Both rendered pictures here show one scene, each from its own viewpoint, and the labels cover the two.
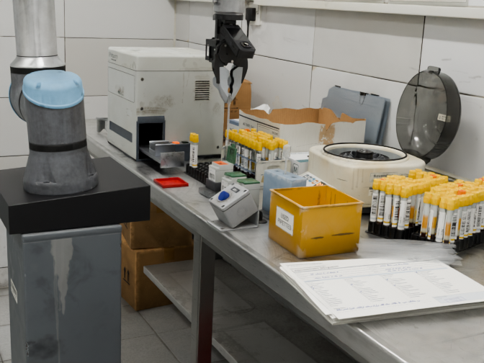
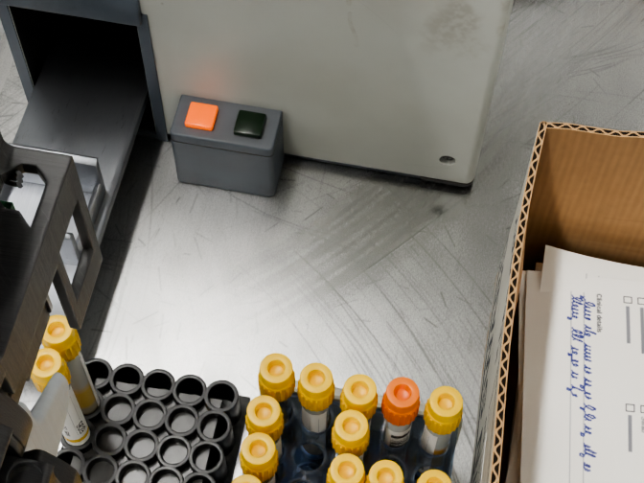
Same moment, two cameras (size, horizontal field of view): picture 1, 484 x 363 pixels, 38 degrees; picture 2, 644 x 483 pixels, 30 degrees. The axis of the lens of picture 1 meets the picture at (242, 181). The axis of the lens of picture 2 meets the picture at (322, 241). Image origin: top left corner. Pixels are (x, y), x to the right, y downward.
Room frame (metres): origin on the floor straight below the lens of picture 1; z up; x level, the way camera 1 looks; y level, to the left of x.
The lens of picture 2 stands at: (1.73, -0.10, 1.48)
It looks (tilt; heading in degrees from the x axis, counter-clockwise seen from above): 60 degrees down; 37
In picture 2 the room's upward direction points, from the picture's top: 1 degrees clockwise
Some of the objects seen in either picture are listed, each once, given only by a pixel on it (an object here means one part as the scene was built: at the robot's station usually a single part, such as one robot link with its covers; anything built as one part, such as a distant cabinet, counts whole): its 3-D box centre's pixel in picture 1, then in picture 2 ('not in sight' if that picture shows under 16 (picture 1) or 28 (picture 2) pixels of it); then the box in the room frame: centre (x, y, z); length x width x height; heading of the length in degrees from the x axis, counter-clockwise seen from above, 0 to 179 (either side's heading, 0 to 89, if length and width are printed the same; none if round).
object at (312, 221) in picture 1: (313, 220); not in sight; (1.33, -0.14, 0.93); 0.13 x 0.13 x 0.10; 25
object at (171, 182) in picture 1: (171, 182); not in sight; (1.74, 0.18, 0.88); 0.07 x 0.07 x 0.01; 28
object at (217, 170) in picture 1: (220, 176); not in sight; (1.67, 0.05, 0.92); 0.05 x 0.04 x 0.06; 120
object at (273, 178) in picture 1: (283, 196); not in sight; (1.49, -0.09, 0.92); 0.10 x 0.07 x 0.10; 34
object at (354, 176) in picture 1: (356, 175); not in sight; (1.67, -0.27, 0.94); 0.30 x 0.24 x 0.12; 109
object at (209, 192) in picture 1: (220, 186); not in sight; (1.67, 0.05, 0.89); 0.09 x 0.05 x 0.04; 120
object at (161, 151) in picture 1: (158, 150); (54, 178); (1.93, 0.23, 0.92); 0.21 x 0.07 x 0.05; 28
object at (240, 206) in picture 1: (241, 204); not in sight; (1.44, 0.00, 0.92); 0.13 x 0.07 x 0.08; 118
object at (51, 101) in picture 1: (54, 106); not in sight; (1.44, 0.39, 1.11); 0.13 x 0.12 x 0.14; 28
